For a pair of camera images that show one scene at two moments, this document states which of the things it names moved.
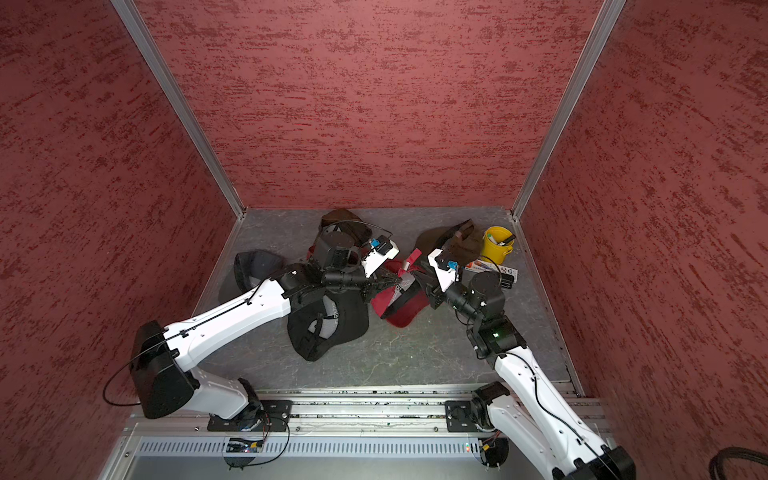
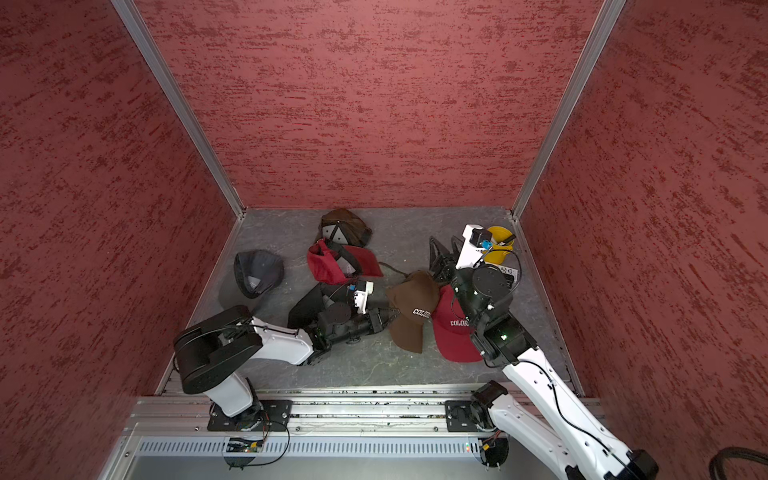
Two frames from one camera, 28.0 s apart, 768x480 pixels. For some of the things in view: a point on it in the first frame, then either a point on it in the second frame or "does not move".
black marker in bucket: x=507 y=240 does not move
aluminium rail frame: x=333 y=432 does not move
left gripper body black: x=353 y=278 to x=373 y=320
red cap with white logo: x=403 y=301 to x=452 y=328
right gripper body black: x=436 y=294 to x=448 y=271
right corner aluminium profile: x=598 y=35 does not move
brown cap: x=461 y=241 to x=413 y=298
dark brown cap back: x=343 y=220 does not move
